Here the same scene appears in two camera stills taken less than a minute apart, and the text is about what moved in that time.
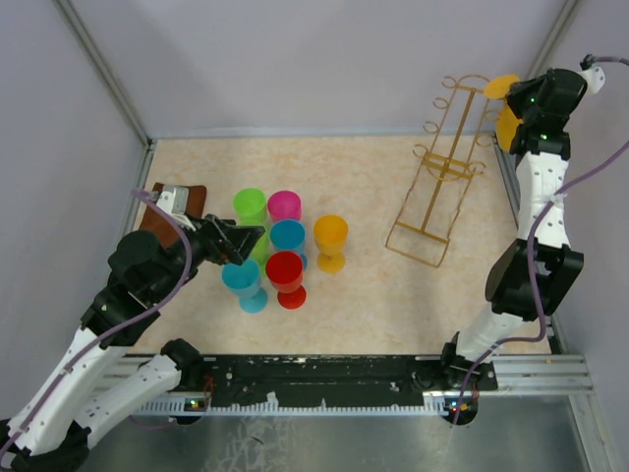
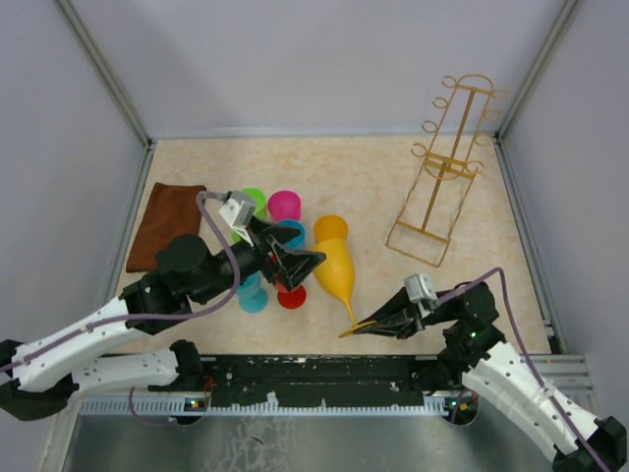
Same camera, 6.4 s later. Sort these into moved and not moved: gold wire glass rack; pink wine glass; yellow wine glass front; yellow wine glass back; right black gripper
Moved: right black gripper; yellow wine glass back
Not moved: yellow wine glass front; gold wire glass rack; pink wine glass
